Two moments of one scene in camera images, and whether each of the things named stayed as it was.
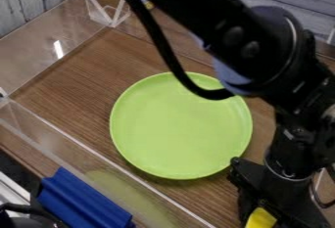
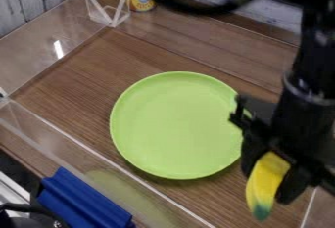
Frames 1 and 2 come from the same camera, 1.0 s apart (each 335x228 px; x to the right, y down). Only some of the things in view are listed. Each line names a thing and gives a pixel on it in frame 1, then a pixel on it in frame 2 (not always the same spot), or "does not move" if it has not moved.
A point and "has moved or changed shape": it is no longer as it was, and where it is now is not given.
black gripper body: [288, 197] -> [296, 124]
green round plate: [172, 134] does not move
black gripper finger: [247, 204] -> [253, 148]
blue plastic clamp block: [77, 205] does not move
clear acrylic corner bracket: [107, 15] does not move
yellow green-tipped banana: [260, 219] has moved or changed shape
